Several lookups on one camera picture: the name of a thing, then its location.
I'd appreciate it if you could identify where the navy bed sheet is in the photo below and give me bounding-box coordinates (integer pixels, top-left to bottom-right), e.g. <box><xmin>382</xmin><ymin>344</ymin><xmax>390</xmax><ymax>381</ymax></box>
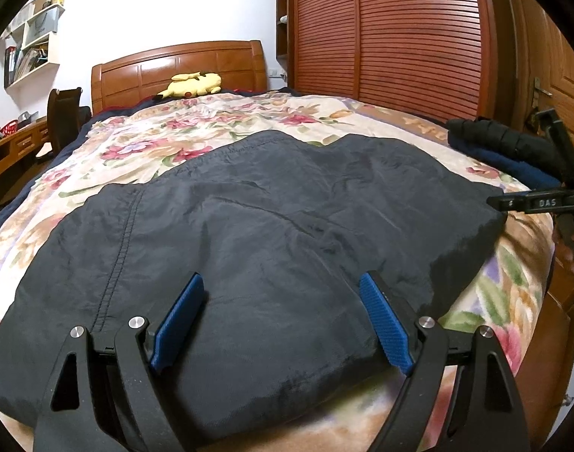
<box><xmin>0</xmin><ymin>86</ymin><xmax>311</xmax><ymax>246</ymax></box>

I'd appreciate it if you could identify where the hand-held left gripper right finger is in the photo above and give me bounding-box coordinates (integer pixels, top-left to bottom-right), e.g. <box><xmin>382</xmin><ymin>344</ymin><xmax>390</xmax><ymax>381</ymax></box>
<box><xmin>359</xmin><ymin>270</ymin><xmax>531</xmax><ymax>452</ymax></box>

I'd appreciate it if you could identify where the dark wooden chair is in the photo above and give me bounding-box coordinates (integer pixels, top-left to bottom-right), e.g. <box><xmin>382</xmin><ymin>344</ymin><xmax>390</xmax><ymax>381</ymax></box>
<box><xmin>36</xmin><ymin>87</ymin><xmax>92</xmax><ymax>160</ymax></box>

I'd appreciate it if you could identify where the black padded garment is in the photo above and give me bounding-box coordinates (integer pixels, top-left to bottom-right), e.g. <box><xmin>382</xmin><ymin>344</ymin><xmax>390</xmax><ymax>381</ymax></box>
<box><xmin>446</xmin><ymin>118</ymin><xmax>568</xmax><ymax>184</ymax></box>

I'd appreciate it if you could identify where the wooden bed frame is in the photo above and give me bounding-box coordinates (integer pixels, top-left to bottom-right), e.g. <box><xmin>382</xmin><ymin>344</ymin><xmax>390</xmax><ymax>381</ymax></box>
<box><xmin>91</xmin><ymin>40</ymin><xmax>574</xmax><ymax>434</ymax></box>

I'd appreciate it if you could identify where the wooden desk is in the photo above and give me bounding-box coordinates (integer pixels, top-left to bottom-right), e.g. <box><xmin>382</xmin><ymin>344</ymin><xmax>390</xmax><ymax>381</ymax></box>
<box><xmin>0</xmin><ymin>117</ymin><xmax>49</xmax><ymax>175</ymax></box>

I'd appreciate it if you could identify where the floral blanket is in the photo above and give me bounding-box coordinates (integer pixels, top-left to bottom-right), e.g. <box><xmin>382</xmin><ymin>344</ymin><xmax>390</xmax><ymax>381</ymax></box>
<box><xmin>0</xmin><ymin>92</ymin><xmax>560</xmax><ymax>452</ymax></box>

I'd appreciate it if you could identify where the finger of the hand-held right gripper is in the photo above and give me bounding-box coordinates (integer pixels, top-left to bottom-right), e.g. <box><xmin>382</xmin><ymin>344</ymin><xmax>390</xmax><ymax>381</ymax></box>
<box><xmin>538</xmin><ymin>108</ymin><xmax>574</xmax><ymax>192</ymax></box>

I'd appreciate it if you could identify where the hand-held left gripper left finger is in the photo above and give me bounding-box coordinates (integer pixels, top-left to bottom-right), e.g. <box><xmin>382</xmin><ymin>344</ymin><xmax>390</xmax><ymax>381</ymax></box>
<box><xmin>32</xmin><ymin>272</ymin><xmax>206</xmax><ymax>452</ymax></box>

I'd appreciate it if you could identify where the black zip jacket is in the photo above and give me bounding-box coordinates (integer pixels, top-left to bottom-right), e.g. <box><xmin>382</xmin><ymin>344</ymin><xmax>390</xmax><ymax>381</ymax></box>
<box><xmin>0</xmin><ymin>129</ymin><xmax>507</xmax><ymax>448</ymax></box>

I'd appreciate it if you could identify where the navy folded garment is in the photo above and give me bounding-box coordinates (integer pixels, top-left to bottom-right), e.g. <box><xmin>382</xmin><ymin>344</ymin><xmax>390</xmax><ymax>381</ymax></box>
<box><xmin>448</xmin><ymin>144</ymin><xmax>563</xmax><ymax>191</ymax></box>

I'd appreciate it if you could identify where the wooden slatted wardrobe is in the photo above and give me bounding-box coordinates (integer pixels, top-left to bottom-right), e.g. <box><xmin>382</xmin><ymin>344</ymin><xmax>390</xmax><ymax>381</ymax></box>
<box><xmin>275</xmin><ymin>0</ymin><xmax>502</xmax><ymax>125</ymax></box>

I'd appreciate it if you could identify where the white wall shelf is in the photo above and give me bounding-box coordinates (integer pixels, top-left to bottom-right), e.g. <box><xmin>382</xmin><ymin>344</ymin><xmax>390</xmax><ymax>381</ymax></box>
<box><xmin>4</xmin><ymin>0</ymin><xmax>66</xmax><ymax>89</ymax></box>

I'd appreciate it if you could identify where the grey paper bag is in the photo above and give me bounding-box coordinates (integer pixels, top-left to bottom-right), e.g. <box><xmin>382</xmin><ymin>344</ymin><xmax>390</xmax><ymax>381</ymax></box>
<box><xmin>25</xmin><ymin>6</ymin><xmax>60</xmax><ymax>41</ymax></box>

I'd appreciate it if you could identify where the person's right hand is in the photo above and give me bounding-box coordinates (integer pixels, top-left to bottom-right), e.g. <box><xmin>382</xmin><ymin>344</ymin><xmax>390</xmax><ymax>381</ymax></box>
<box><xmin>552</xmin><ymin>223</ymin><xmax>574</xmax><ymax>278</ymax></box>

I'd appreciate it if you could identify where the yellow plush toy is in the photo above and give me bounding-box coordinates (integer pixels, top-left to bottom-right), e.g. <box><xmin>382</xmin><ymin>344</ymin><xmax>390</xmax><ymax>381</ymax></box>
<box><xmin>155</xmin><ymin>72</ymin><xmax>222</xmax><ymax>101</ymax></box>

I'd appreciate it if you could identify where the wooden door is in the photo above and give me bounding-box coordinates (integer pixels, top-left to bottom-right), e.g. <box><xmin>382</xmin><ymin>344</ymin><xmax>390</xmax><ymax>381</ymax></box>
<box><xmin>501</xmin><ymin>0</ymin><xmax>574</xmax><ymax>184</ymax></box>

